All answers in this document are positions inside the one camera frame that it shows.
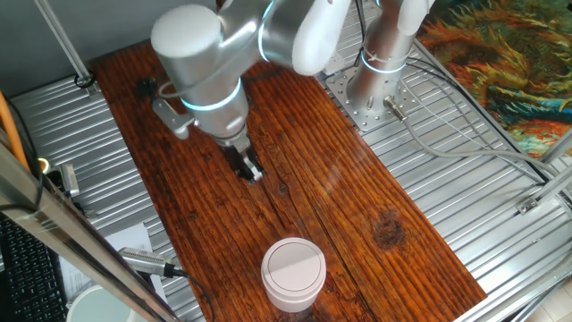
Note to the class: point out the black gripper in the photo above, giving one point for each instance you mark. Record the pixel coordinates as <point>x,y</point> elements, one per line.
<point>236,157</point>

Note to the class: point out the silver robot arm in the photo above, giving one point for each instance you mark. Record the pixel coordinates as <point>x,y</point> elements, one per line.
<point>205,67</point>

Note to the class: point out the white round trash can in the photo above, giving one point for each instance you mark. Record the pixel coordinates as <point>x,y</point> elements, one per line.
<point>293,273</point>

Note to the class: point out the brown wooden board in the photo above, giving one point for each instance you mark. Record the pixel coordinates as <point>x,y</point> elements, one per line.
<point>290,188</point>

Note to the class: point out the printed paper sheet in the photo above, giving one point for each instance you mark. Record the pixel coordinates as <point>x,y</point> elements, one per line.
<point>129,237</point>

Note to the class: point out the orange tube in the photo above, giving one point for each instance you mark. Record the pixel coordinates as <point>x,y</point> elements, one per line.
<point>11,129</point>

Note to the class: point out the black keyboard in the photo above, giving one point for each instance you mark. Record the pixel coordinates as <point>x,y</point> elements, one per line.
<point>31,277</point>

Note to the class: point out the colourful painted cloth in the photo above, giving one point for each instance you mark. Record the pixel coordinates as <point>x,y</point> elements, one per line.
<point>505,58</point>

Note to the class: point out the silver camera bracket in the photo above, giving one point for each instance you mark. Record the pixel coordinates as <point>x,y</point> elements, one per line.
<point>172,118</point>

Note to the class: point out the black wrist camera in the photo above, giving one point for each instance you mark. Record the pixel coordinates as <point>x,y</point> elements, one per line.
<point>145,87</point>

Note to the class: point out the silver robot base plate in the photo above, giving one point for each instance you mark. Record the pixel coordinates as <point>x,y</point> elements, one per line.
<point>371,121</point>

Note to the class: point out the silver depth camera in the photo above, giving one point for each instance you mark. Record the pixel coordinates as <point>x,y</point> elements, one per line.
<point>69,179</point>
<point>143,261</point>

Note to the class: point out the large metal frame beam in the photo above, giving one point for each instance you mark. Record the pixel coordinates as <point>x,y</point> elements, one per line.
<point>67,232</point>

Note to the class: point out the aluminium frame post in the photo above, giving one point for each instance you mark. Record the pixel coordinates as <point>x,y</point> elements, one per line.
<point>552,188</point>
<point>62,38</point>

